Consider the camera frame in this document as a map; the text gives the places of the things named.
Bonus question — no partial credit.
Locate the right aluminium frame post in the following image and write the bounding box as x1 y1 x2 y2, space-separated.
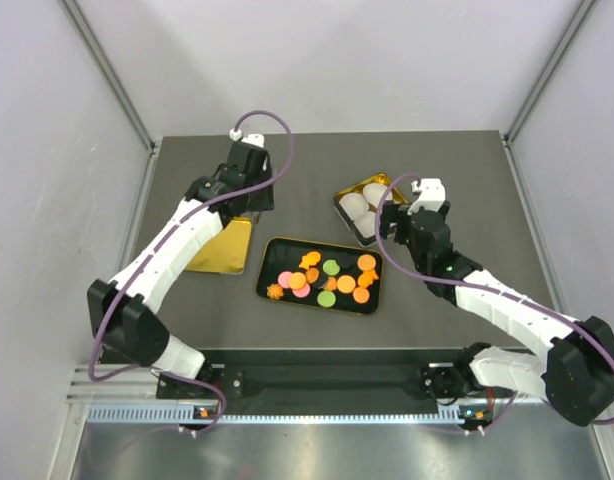
502 0 598 149

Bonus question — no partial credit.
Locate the white paper cup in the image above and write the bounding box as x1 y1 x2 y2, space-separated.
362 182 387 207
339 192 369 221
354 211 376 243

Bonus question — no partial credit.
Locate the orange star flower cookie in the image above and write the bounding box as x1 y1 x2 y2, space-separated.
266 283 284 300

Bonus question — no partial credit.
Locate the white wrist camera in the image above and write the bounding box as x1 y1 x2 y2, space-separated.
408 178 446 215
229 129 265 149

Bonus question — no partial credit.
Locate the gold tin lid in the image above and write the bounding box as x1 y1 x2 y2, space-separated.
186 217 253 275

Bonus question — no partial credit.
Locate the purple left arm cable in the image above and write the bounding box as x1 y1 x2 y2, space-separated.
87 110 294 436

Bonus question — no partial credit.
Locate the pink round cookie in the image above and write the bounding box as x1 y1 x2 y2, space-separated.
292 284 311 298
278 271 292 289

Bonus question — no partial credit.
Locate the dark square cookie tin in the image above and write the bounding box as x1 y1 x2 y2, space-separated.
333 172 391 247

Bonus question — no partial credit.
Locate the black sandwich cookie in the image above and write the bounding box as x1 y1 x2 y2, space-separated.
311 276 328 290

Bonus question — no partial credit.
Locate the black round cookie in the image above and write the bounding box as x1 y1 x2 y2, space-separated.
337 255 354 270

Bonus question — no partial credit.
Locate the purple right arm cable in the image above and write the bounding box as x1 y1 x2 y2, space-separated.
374 173 614 436

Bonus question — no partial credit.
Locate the grey slotted cable duct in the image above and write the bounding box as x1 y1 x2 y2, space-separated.
87 404 492 426

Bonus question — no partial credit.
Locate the black rectangular cookie tray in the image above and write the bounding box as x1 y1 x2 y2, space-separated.
256 237 383 315

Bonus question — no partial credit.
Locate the orange swirl cookie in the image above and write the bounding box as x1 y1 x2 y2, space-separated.
305 268 320 284

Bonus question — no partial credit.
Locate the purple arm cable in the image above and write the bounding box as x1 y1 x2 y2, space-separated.
87 110 294 436
374 173 614 436

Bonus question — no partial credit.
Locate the green round cookie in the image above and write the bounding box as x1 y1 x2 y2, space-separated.
322 259 341 277
317 290 336 308

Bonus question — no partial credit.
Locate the left aluminium frame post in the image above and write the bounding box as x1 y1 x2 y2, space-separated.
58 0 156 153

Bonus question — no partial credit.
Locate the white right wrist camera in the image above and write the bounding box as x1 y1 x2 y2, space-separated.
408 178 446 215

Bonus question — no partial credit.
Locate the round dotted orange cookie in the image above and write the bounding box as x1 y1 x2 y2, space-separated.
287 272 308 290

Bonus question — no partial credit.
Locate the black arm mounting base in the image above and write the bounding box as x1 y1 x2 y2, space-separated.
155 362 493 404

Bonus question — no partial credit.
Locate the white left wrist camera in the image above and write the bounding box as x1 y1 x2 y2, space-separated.
229 129 265 149

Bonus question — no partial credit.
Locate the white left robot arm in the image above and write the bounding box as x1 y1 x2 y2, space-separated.
87 134 274 397

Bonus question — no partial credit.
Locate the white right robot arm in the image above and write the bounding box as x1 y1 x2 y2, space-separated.
375 201 614 426

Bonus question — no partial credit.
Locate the aluminium frame post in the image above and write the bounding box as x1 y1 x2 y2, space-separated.
502 0 598 149
58 0 156 153

